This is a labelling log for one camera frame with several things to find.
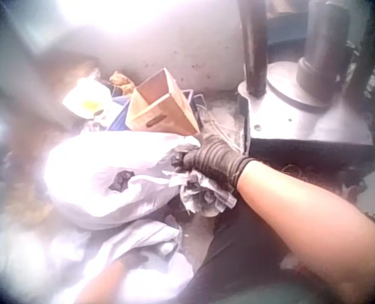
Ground crumpled brown paper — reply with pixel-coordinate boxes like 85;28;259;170
108;71;137;95

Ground person's right hand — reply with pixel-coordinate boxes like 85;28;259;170
174;132;257;197

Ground person's legs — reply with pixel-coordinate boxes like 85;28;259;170
177;202;334;304

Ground brown wooden box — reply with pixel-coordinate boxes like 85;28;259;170
125;66;201;137

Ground large white plastic sack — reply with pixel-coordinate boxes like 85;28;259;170
43;131;239;231

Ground blue plastic crate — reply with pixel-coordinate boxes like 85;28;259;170
106;91;204;132

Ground grey metal press machine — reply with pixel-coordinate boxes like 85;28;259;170
236;0;375;159

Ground white crumpled bag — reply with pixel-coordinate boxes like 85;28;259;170
62;77;118;120

